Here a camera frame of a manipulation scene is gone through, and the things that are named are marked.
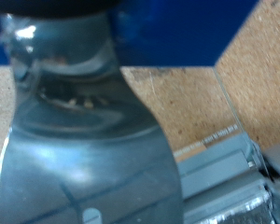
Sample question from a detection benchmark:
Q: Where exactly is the metal spatula with blue block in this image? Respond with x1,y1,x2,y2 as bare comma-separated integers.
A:
0,0,260,224

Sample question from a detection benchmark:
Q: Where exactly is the glass oven door with handle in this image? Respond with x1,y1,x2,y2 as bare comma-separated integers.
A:
120,65,272,224

